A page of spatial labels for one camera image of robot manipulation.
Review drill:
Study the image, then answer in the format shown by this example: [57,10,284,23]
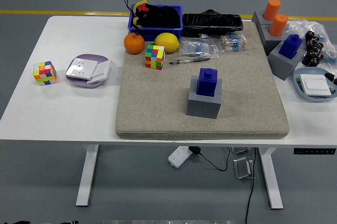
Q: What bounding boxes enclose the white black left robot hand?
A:
[10,219,79,224]

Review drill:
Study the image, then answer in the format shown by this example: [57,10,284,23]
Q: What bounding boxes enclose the blue square seal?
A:
[196,67,219,96]
[279,34,303,60]

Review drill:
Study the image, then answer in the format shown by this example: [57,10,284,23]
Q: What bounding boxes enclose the grey seal holder block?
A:
[259,23,290,56]
[268,42,306,80]
[251,11,271,32]
[186,74,223,119]

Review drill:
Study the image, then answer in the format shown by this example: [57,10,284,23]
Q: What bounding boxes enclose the orange cylinder seal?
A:
[262,0,281,21]
[268,14,289,37]

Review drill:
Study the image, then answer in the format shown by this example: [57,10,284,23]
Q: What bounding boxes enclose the white table leg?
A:
[75,144,100,207]
[259,147,284,210]

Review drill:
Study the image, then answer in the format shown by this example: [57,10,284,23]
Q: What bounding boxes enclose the white power strip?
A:
[168,145,192,168]

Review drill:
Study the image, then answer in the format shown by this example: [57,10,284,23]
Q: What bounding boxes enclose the grey-brown mat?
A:
[115,21,290,140]

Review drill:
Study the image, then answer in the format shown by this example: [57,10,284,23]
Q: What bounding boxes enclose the stickerless colourful puzzle cube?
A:
[33,60,57,87]

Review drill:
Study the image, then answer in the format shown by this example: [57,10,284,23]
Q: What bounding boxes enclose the purple plate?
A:
[65,54,111,88]

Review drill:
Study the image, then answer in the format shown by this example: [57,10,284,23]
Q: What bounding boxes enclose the white-edged colourful puzzle cube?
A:
[145,44,165,70]

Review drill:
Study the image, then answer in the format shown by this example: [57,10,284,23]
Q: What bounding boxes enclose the orange fruit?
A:
[123,33,145,55]

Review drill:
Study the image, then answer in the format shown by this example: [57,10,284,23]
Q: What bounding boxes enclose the clear ballpoint pen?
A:
[169,57,211,65]

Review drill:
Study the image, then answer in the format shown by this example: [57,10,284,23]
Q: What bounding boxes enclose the yellow lemon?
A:
[154,32,180,53]

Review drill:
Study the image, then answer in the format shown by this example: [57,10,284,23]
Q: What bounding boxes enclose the blue plastic bin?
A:
[127,4,184,42]

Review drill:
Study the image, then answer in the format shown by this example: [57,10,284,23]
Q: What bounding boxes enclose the clear bag of blue resistors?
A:
[180,37,220,59]
[219,34,247,53]

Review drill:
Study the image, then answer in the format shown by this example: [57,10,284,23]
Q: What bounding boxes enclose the black plastic-wrapped keyboard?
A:
[181,9,244,38]

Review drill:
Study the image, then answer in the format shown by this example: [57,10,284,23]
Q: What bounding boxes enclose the black table control panel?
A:
[294,148,337,155]

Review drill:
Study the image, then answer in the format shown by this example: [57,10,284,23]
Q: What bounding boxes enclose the light blue plate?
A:
[293,67,337,101]

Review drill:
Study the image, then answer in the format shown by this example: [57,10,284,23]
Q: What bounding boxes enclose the crumpled clear plastic bag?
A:
[285,18,337,64]

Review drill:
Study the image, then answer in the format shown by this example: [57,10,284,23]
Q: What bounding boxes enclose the white wall socket panel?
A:
[65,57,98,80]

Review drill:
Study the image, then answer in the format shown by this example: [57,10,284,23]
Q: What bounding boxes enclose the white switch panel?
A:
[300,74,332,97]
[86,60,111,85]

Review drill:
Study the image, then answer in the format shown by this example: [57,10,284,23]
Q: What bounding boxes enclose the black plug cable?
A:
[199,147,231,171]

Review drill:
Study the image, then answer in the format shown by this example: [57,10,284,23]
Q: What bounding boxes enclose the metal floor bracket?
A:
[233,157,256,180]
[231,147,251,155]

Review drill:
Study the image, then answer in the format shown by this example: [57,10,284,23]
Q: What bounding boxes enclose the long black floor cable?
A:
[244,147,257,224]

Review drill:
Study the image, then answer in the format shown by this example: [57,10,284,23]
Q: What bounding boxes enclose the black cord strap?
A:
[122,0,140,37]

